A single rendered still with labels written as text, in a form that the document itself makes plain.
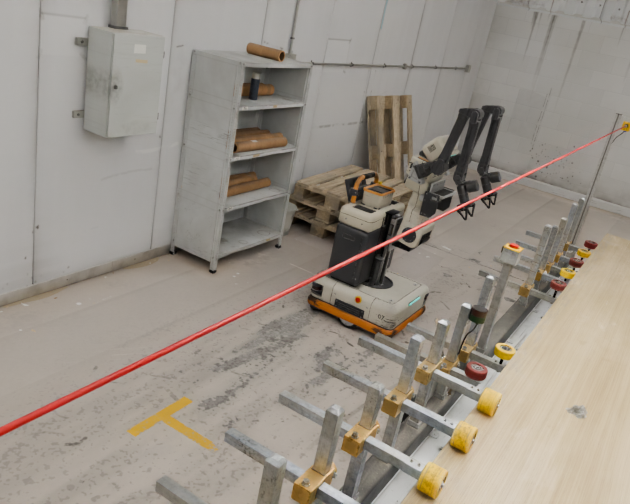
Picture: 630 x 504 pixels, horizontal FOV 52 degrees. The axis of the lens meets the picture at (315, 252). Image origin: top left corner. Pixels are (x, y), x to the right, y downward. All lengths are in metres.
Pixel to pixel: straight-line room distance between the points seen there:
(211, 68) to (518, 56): 6.38
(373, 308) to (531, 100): 6.41
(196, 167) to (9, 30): 1.63
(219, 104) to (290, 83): 0.90
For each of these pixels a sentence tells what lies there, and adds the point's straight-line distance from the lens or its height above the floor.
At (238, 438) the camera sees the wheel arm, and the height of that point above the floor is 0.96.
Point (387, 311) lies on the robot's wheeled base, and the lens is 4.26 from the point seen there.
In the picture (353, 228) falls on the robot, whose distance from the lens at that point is 4.28.
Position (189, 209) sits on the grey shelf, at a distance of 4.91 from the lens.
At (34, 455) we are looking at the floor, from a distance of 3.18.
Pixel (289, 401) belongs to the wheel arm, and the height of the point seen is 0.95.
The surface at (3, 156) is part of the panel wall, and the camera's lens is 3.96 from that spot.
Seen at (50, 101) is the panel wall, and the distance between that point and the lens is 4.05.
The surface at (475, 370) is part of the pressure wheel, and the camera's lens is 2.47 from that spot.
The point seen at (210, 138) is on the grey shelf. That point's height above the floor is 0.99.
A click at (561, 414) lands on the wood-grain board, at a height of 0.90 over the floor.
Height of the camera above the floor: 2.06
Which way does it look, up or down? 21 degrees down
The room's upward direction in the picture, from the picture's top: 11 degrees clockwise
